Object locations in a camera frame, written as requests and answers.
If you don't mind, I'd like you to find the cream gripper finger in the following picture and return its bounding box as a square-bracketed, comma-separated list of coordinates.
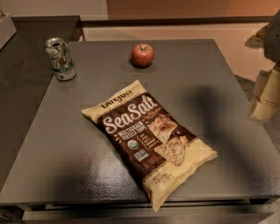
[248, 64, 280, 121]
[250, 25, 268, 46]

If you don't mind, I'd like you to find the brown sea salt chip bag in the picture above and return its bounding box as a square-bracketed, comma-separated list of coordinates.
[82, 80, 217, 210]

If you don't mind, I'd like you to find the red apple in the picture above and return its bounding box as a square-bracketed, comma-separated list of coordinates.
[131, 43, 154, 68]

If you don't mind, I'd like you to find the green white soda can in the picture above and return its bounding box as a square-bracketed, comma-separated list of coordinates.
[45, 37, 77, 81]

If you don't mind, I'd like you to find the grey side counter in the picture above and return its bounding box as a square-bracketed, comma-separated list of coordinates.
[0, 16, 82, 192]

